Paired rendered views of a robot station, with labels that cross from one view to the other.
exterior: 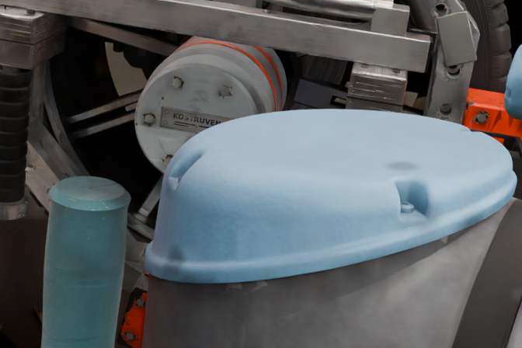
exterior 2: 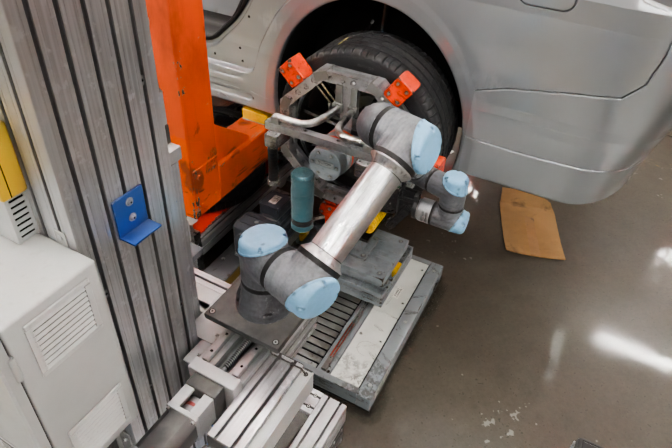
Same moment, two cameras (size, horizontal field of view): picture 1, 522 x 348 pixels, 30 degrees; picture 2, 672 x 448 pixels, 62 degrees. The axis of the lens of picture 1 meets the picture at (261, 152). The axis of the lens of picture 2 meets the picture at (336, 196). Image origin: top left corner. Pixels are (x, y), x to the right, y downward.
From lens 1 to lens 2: 109 cm
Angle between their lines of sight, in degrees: 25
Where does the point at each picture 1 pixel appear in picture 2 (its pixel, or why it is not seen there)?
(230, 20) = (326, 142)
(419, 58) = not seen: hidden behind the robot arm
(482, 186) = (270, 249)
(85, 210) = (298, 180)
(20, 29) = (272, 139)
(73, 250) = (296, 190)
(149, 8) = (306, 136)
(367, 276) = (255, 258)
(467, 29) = not seen: hidden behind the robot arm
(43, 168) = (295, 160)
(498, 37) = not seen: hidden behind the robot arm
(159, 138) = (315, 166)
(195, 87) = (323, 154)
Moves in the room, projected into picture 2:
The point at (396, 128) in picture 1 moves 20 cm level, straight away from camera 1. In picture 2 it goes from (273, 233) to (317, 191)
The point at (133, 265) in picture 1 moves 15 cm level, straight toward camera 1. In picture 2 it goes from (321, 191) to (310, 213)
